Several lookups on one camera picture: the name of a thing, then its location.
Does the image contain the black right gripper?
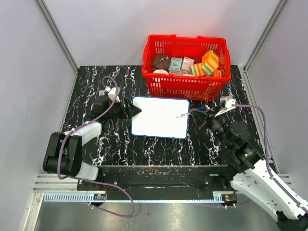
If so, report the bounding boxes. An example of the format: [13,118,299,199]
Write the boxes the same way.
[189,105,232,149]

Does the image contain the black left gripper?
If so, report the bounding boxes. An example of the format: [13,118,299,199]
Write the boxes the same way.
[106,98,141,121]

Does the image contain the white marker with blue cap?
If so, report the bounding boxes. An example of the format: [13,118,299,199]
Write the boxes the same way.
[176,105,206,118]

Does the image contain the blue framed whiteboard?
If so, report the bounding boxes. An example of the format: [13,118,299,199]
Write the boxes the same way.
[131,96,190,139]

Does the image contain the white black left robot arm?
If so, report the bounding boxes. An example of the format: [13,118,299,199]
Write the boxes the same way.
[43,96,141,190]

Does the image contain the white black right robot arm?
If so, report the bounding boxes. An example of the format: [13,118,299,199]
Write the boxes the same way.
[189,107,308,231]

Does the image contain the orange blue pump bottle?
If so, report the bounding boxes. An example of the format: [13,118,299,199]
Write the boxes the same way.
[98,90,109,96]

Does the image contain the green yellow sponge pack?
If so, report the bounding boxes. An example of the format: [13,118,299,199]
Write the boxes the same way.
[190,63,205,77]

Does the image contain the red plastic shopping basket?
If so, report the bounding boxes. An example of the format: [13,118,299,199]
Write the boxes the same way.
[142,35,231,101]

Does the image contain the pink small box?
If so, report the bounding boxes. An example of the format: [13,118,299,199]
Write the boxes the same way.
[181,57,194,74]

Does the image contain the teal small box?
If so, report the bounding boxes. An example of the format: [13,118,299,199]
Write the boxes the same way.
[168,57,183,72]

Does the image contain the brown round package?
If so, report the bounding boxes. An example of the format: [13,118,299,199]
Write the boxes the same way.
[152,54,171,71]

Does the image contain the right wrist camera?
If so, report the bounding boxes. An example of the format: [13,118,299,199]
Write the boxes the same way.
[215,95,236,117]

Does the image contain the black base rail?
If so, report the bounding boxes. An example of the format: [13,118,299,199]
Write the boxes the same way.
[60,165,248,203]

